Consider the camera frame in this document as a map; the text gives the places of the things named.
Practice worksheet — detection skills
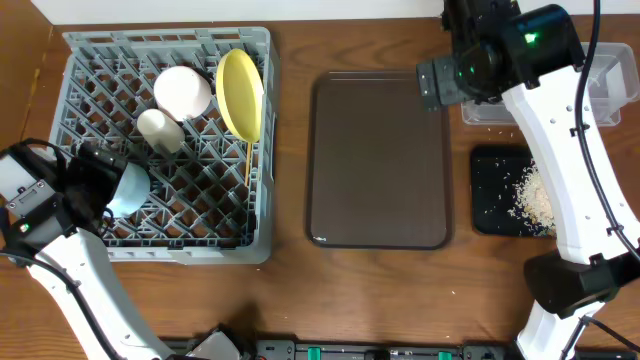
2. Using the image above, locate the light blue bowl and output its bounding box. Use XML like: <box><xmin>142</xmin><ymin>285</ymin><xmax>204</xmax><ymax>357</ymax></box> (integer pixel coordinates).
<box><xmin>107</xmin><ymin>163</ymin><xmax>151</xmax><ymax>217</ymax></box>

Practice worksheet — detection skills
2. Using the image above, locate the white cup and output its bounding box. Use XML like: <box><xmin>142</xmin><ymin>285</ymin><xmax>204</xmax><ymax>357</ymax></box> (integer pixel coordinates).
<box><xmin>136</xmin><ymin>109</ymin><xmax>185</xmax><ymax>153</ymax></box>

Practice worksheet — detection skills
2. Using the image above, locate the pink bowl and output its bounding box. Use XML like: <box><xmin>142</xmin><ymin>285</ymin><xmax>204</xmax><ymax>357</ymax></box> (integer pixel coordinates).
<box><xmin>153</xmin><ymin>66</ymin><xmax>212</xmax><ymax>122</ymax></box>

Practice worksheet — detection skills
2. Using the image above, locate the yellow plate with rice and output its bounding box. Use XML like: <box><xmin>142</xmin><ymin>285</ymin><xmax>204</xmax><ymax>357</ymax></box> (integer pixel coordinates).
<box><xmin>215</xmin><ymin>49</ymin><xmax>264</xmax><ymax>143</ymax></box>

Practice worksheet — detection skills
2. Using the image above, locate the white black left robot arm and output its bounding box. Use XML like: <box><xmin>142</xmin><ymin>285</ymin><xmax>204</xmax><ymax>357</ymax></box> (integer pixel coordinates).
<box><xmin>1</xmin><ymin>138</ymin><xmax>175</xmax><ymax>359</ymax></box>

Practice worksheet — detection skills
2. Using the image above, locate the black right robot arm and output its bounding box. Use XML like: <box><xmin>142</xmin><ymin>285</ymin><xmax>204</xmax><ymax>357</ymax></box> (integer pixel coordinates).
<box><xmin>416</xmin><ymin>0</ymin><xmax>639</xmax><ymax>359</ymax></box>

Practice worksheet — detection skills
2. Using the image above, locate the grey dishwasher rack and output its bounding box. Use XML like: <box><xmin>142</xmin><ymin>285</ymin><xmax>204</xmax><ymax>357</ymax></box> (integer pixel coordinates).
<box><xmin>50</xmin><ymin>27</ymin><xmax>280</xmax><ymax>265</ymax></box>

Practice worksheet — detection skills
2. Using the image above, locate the pile of rice waste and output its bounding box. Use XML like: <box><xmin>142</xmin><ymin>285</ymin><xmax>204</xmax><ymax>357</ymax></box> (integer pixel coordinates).
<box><xmin>507</xmin><ymin>161</ymin><xmax>556</xmax><ymax>236</ymax></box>

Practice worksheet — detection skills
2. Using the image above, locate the clear plastic container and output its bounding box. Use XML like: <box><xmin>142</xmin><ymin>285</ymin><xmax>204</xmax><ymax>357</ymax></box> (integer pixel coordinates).
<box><xmin>461</xmin><ymin>42</ymin><xmax>639</xmax><ymax>127</ymax></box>

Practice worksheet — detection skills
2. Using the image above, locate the dark brown serving tray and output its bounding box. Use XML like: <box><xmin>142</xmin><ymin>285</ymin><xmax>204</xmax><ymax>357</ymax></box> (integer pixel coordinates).
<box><xmin>304</xmin><ymin>71</ymin><xmax>454</xmax><ymax>250</ymax></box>

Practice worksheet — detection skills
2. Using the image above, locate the black plastic bin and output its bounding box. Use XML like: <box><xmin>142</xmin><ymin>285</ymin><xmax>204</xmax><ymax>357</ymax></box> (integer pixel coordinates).
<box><xmin>470</xmin><ymin>145</ymin><xmax>554</xmax><ymax>237</ymax></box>

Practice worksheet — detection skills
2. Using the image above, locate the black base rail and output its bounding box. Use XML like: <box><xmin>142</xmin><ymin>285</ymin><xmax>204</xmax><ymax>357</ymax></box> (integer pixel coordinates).
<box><xmin>164</xmin><ymin>337</ymin><xmax>640</xmax><ymax>360</ymax></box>

